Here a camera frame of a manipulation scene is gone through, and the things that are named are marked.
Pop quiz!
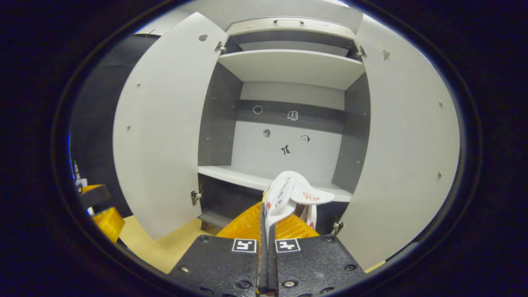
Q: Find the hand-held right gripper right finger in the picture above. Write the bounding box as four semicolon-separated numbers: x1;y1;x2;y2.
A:
268;215;366;297

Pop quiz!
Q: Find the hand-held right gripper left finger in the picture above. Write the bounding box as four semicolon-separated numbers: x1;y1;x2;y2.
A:
169;202;264;297

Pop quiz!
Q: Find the white sneaker shoe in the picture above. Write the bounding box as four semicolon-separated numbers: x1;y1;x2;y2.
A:
263;171;335;242

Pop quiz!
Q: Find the grey cabinet door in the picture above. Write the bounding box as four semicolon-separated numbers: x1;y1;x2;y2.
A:
113;12;228;240
336;16;460;271

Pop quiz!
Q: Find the grey shoe cabinet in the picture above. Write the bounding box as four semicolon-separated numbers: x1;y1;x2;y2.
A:
197;16;371;236

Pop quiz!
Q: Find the grey cabinet drawer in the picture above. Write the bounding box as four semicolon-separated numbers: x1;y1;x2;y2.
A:
226;17;356;40

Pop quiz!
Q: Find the black backdrop cloth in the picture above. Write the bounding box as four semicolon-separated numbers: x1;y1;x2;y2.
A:
68;33;161;219

